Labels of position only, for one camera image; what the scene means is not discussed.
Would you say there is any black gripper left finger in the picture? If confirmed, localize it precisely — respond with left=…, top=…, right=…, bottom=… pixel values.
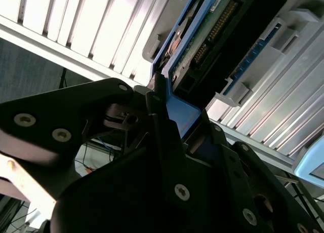
left=0, top=72, right=198, bottom=210

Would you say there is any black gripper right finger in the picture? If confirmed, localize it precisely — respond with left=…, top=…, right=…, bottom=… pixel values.
left=201, top=110, right=324, bottom=233

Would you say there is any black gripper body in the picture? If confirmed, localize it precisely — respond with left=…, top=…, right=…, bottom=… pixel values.
left=49, top=145, right=244, bottom=233

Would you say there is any hard disk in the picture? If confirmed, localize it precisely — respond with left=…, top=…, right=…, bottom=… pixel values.
left=149, top=0, right=308, bottom=165

